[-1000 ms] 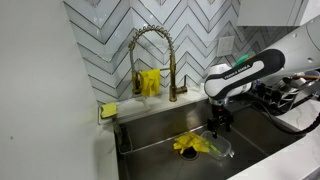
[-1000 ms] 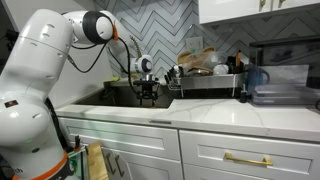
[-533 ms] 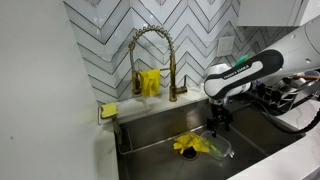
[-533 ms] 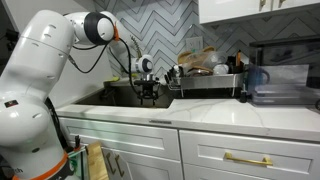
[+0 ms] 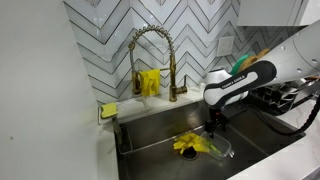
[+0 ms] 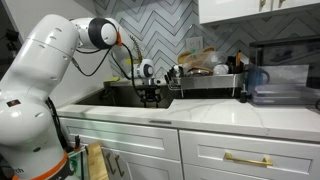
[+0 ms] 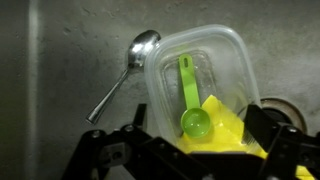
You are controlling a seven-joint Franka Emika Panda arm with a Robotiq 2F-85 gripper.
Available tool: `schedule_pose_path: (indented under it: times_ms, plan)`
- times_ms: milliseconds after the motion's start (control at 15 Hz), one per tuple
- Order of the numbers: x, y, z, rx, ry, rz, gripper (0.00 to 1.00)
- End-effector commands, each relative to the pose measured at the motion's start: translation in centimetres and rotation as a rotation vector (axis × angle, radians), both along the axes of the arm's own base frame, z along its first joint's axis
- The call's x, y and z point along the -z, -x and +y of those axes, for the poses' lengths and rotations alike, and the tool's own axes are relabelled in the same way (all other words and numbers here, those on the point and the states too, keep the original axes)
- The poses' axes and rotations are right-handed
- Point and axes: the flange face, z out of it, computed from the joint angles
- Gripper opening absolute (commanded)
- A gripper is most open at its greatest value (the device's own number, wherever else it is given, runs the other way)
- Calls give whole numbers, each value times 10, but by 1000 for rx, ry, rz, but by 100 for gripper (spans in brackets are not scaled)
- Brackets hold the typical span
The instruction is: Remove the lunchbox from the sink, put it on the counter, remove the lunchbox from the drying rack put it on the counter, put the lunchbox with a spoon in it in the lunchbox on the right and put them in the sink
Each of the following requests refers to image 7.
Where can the stainless steel sink basin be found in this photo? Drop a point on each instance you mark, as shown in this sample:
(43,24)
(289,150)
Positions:
(58,58)

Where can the green measuring spoon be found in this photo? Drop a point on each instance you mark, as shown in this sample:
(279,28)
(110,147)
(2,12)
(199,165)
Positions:
(195,121)

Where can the sink drain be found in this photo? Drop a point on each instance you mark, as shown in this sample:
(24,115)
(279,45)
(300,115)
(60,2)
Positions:
(284,111)

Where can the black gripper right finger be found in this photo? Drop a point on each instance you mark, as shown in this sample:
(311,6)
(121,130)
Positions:
(260,128)

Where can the small clear plastic lunchbox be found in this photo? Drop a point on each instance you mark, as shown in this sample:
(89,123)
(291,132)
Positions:
(222,69)

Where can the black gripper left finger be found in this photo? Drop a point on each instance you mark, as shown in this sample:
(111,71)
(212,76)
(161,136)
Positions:
(140,116)

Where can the yellow glove in sink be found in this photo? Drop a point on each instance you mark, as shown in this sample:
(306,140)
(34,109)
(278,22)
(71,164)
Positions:
(298,154)

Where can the metal spoon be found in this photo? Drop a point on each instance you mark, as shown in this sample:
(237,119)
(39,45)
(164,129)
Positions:
(136,55)

